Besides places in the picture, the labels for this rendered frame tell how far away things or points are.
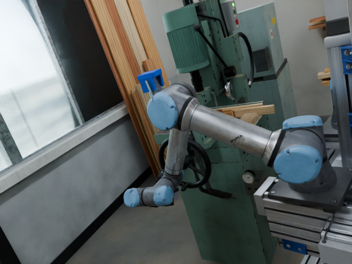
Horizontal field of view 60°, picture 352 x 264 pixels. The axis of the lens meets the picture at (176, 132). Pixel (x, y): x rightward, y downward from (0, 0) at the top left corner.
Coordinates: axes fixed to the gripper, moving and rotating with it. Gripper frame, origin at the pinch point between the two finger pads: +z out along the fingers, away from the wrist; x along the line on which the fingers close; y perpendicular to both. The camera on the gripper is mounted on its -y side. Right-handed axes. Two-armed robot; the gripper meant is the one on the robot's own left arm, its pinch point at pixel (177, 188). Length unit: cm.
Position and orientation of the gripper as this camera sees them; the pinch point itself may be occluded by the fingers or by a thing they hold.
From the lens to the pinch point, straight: 152.4
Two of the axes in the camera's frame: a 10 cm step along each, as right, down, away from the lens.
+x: 8.3, -0.6, -5.5
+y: -0.1, 9.9, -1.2
